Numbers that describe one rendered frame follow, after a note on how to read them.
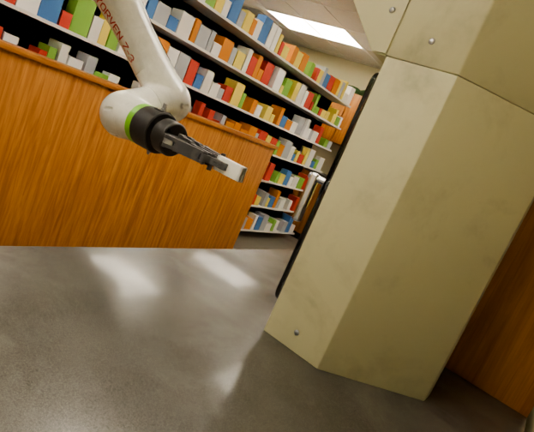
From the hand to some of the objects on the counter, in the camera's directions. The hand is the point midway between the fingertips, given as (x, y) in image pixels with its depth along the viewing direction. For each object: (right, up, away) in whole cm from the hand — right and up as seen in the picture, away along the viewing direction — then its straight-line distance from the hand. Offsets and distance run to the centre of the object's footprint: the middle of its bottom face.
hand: (230, 168), depth 88 cm
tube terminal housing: (+24, -34, -5) cm, 42 cm away
